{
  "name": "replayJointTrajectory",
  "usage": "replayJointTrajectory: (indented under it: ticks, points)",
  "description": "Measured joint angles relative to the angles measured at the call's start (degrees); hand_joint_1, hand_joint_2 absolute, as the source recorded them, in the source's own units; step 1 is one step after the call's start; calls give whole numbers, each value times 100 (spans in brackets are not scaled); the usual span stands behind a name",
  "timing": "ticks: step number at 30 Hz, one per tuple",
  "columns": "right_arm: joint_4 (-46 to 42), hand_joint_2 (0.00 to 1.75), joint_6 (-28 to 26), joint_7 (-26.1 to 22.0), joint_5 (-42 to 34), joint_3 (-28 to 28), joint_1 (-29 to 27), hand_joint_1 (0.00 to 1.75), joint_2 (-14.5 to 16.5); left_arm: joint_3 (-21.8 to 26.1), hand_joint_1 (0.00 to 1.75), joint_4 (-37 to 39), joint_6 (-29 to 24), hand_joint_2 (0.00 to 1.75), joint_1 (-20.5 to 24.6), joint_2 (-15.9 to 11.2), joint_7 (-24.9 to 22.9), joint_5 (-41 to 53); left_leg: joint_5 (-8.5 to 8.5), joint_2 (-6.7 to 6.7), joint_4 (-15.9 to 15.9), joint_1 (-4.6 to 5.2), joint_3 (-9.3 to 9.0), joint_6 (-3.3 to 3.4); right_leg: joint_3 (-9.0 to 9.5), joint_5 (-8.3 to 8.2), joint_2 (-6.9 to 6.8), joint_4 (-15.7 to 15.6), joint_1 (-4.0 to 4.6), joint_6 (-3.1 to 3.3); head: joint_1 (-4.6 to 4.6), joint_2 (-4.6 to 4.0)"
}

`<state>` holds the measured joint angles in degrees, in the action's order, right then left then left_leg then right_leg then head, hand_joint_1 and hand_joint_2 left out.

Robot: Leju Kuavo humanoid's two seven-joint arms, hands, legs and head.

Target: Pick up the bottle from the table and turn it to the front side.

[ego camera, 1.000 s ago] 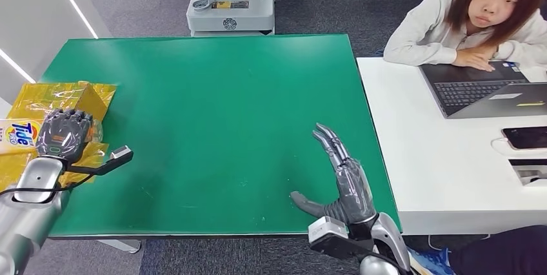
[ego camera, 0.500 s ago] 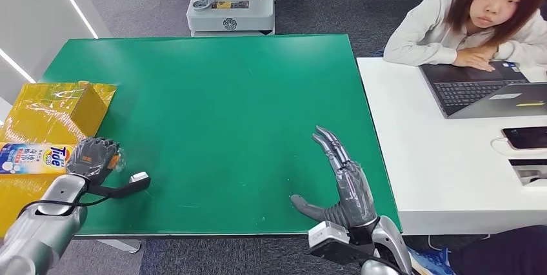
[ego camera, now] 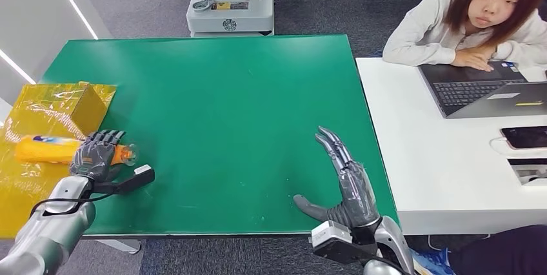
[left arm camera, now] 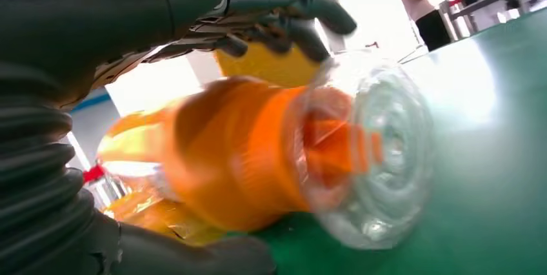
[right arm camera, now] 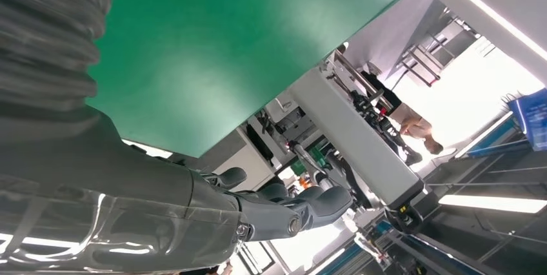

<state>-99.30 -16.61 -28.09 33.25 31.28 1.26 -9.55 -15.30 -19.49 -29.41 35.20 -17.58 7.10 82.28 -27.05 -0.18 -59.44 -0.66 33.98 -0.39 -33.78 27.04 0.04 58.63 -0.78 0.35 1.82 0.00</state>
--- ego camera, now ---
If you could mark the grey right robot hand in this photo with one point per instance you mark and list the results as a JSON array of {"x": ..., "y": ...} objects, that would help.
[{"x": 354, "y": 200}]

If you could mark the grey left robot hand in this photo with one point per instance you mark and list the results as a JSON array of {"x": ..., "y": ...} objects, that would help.
[{"x": 92, "y": 159}]

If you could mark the orange plastic bottle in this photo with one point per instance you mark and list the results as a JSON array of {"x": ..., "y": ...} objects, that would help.
[{"x": 42, "y": 150}]

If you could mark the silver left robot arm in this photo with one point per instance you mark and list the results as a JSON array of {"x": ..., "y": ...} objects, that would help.
[{"x": 51, "y": 230}]

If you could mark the white robot base machine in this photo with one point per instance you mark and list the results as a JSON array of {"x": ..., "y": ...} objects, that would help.
[{"x": 237, "y": 16}]

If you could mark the yellow film-wrapped cardboard box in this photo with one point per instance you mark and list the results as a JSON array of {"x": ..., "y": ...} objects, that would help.
[{"x": 47, "y": 106}]

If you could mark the white table leg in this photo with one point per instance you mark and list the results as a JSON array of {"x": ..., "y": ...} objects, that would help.
[{"x": 121, "y": 245}]

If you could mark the person's leg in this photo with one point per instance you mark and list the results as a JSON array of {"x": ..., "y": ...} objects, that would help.
[{"x": 504, "y": 251}]

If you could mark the dark grey laptop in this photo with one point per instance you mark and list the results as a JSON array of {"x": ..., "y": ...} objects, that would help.
[{"x": 468, "y": 87}]

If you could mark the white desktop device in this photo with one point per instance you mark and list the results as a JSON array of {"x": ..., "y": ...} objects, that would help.
[{"x": 527, "y": 172}]

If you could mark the black smartphone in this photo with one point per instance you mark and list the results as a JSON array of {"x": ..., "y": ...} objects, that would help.
[{"x": 525, "y": 137}]

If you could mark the person's hand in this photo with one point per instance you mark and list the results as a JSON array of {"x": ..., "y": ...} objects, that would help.
[{"x": 472, "y": 57}]

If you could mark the person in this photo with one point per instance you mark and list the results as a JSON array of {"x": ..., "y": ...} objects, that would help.
[{"x": 427, "y": 29}]

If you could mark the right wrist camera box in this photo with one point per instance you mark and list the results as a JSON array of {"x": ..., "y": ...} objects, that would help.
[{"x": 337, "y": 243}]

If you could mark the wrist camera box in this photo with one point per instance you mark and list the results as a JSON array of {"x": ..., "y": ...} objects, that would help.
[
  {"x": 139, "y": 177},
  {"x": 337, "y": 243}
]

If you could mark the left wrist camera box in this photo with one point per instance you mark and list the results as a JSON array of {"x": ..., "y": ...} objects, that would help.
[{"x": 139, "y": 177}]

